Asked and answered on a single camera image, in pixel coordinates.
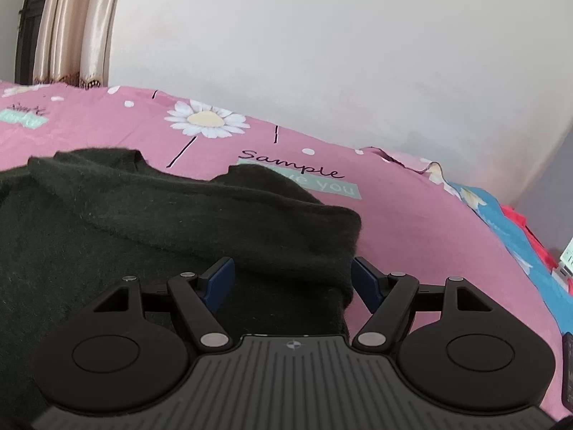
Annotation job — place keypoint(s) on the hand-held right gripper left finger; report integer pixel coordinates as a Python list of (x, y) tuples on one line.
[(220, 283)]

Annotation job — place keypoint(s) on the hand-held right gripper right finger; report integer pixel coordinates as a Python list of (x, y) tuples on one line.
[(361, 280)]

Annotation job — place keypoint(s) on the dark green sweater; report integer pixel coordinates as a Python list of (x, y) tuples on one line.
[(134, 233)]

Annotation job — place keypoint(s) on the pink daisy print bed sheet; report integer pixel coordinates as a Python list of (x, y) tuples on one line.
[(425, 233)]

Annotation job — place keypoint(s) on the pink floral cloth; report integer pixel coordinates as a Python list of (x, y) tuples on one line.
[(412, 161)]

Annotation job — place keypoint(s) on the blue floral cloth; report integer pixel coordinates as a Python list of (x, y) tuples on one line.
[(515, 242)]

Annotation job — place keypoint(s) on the red cloth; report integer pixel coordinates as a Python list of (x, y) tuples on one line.
[(526, 233)]

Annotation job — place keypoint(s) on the white box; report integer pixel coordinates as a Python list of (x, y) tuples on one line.
[(566, 260)]

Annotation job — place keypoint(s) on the beige patterned curtain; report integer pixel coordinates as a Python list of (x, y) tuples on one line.
[(92, 22)]

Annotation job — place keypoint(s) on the dark door frame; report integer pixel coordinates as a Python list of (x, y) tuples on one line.
[(31, 22)]

